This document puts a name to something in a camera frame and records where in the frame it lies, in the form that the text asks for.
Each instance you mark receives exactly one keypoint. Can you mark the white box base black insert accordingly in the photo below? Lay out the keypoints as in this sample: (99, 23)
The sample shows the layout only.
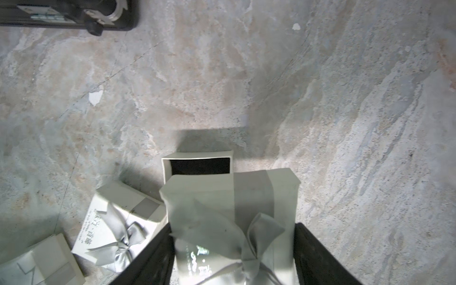
(195, 163)

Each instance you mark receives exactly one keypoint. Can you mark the large white bow gift box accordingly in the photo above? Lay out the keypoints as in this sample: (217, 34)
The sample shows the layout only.
(119, 224)

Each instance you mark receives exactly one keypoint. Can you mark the white gift box lid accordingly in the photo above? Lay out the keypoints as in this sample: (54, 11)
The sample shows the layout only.
(233, 229)

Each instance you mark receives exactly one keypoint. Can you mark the black ribbed hard case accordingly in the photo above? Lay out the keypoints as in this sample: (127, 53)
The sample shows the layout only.
(92, 16)

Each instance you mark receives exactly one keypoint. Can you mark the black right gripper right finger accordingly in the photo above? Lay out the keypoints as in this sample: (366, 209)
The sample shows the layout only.
(315, 264)

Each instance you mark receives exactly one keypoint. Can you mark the small white bow gift box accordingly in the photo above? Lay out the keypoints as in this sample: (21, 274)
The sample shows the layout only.
(49, 262)

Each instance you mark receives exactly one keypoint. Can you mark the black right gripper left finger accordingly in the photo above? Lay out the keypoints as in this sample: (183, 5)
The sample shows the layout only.
(154, 264)

